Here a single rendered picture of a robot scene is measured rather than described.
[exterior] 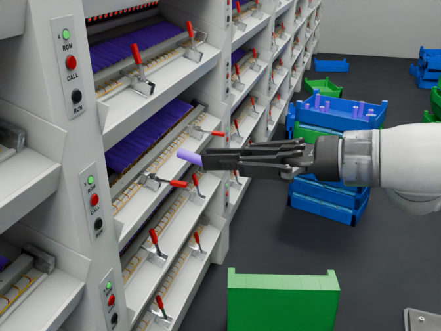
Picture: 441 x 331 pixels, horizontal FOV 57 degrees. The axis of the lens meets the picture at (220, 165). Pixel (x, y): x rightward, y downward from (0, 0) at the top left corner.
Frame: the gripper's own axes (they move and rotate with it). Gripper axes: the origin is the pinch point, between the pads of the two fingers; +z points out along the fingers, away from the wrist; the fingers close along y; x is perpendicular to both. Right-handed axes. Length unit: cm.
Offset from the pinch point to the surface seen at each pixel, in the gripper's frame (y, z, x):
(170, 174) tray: -9.3, 17.1, 8.1
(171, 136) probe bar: -19.7, 20.7, 3.3
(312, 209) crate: -88, 1, 66
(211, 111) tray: -44.9, 20.1, 5.8
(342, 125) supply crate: -87, -13, 27
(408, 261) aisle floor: -69, -36, 74
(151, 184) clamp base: -1.6, 17.4, 6.4
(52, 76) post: 23.3, 9.9, -21.9
